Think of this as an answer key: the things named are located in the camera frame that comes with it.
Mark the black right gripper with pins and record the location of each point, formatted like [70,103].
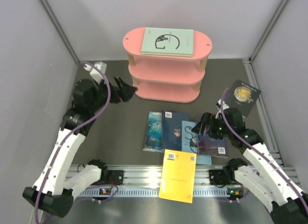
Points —
[207,118]

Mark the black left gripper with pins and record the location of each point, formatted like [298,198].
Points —
[125,92]

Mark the light blue thin book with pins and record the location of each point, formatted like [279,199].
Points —
[189,143]

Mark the purple blue cover book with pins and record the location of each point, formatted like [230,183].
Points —
[212,147]

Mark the dark navy hardcover book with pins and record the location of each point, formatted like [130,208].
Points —
[171,129]

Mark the teal ocean cover book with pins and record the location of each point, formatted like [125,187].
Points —
[153,133]

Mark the yellow book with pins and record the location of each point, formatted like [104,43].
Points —
[178,174]

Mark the grey-green book with black circle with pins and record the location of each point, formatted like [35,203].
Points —
[168,42]

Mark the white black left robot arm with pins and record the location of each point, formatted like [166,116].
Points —
[51,192]

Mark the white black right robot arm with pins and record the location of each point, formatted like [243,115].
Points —
[258,171]

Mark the black book with gold moon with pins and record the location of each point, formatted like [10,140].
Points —
[242,96]

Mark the pink three-tier shelf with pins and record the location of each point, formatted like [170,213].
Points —
[167,78]

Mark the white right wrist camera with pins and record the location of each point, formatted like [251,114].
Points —
[220,106]

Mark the aluminium mounting rail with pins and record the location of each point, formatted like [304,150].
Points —
[150,176]

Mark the perforated grey cable duct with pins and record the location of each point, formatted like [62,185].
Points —
[125,192]

